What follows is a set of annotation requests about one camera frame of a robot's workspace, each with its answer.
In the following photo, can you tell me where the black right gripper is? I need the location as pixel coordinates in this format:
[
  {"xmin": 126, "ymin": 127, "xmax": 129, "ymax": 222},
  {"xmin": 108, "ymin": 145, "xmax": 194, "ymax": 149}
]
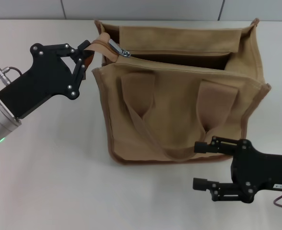
[{"xmin": 192, "ymin": 136, "xmax": 282, "ymax": 204}]

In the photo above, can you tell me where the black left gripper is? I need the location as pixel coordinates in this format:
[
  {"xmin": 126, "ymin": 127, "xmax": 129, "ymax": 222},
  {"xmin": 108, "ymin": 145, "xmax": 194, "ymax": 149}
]
[{"xmin": 0, "ymin": 40, "xmax": 94, "ymax": 120}]

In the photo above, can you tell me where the silver metal zipper pull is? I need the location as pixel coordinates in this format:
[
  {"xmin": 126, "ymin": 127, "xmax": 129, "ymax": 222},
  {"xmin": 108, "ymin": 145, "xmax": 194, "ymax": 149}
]
[{"xmin": 108, "ymin": 39, "xmax": 131, "ymax": 58}]

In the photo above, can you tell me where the khaki canvas food bag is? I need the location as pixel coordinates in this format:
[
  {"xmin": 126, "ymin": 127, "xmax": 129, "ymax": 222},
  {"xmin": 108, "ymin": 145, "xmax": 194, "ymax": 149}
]
[{"xmin": 82, "ymin": 18, "xmax": 271, "ymax": 166}]

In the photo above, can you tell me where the left gripper cable with plug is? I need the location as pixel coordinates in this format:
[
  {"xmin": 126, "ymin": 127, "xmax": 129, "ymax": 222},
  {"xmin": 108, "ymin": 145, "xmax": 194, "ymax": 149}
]
[{"xmin": 0, "ymin": 67, "xmax": 24, "ymax": 85}]

